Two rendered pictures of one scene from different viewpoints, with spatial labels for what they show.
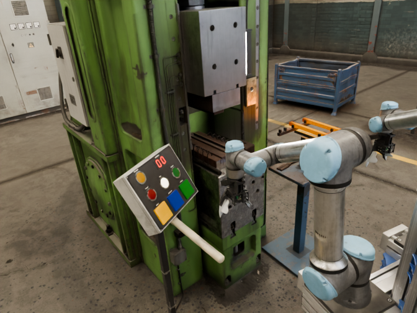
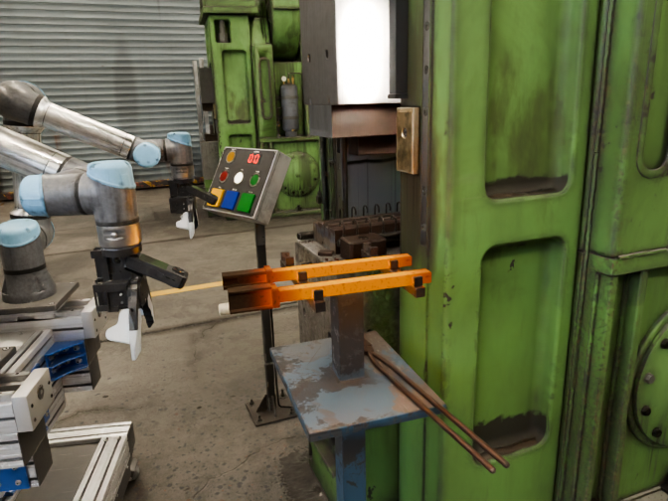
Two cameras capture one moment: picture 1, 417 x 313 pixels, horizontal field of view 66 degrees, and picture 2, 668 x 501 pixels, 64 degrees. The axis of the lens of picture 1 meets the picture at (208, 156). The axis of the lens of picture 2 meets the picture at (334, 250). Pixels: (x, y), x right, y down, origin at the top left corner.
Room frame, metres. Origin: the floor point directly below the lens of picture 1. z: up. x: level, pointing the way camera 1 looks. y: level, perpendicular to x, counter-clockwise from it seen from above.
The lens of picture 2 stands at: (2.18, -1.74, 1.39)
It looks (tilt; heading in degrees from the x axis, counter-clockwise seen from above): 16 degrees down; 106
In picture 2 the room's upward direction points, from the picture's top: 2 degrees counter-clockwise
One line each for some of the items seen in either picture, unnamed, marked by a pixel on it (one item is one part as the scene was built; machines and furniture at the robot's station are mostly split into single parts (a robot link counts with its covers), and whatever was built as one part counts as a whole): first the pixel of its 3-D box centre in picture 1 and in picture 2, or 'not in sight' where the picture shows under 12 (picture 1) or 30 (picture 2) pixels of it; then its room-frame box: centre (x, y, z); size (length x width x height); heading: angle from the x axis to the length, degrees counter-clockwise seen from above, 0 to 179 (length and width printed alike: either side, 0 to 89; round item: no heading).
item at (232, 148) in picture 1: (234, 154); (179, 148); (1.18, -0.11, 1.23); 0.09 x 0.08 x 0.11; 31
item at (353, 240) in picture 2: (243, 148); (363, 248); (1.84, -0.23, 0.95); 0.12 x 0.08 x 0.06; 37
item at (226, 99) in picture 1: (203, 93); (381, 117); (1.85, 0.01, 1.32); 0.42 x 0.20 x 0.10; 37
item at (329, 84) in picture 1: (314, 83); not in sight; (5.50, -1.93, 0.36); 1.20 x 0.80 x 0.72; 44
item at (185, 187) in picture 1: (185, 189); (247, 203); (1.31, 0.12, 1.01); 0.07 x 0.05 x 0.07; 152
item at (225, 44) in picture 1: (205, 48); (387, 34); (1.88, -0.03, 1.57); 0.42 x 0.39 x 0.40; 37
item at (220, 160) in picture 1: (206, 148); (381, 227); (1.85, 0.01, 0.96); 0.42 x 0.20 x 0.09; 37
